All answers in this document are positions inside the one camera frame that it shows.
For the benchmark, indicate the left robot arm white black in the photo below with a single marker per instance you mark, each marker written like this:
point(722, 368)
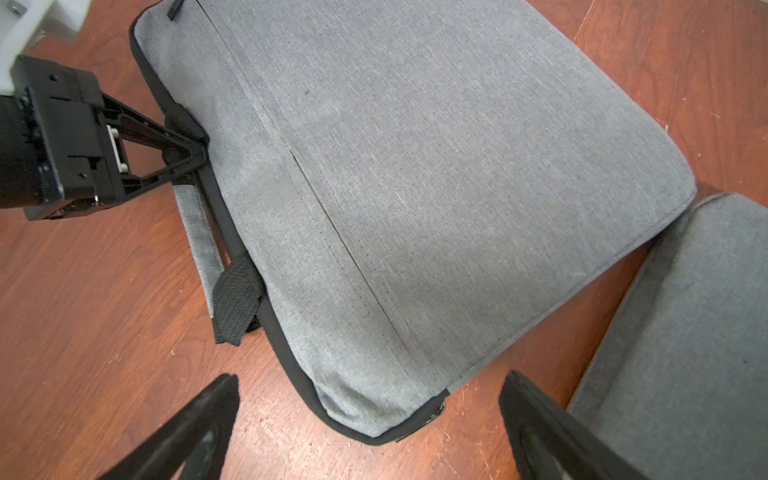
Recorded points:
point(24, 23)

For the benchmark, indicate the grey zippered laptop bag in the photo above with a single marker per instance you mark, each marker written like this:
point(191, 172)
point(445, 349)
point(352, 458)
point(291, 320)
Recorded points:
point(399, 190)

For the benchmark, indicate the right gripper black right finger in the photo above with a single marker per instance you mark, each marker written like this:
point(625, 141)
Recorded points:
point(548, 443)

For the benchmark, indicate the grey laptop sleeve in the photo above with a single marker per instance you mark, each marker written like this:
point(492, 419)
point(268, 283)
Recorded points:
point(678, 386)

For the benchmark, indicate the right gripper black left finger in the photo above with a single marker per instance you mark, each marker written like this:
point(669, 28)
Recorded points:
point(192, 444)

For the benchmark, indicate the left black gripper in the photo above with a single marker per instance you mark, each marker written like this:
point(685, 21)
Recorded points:
point(62, 144)

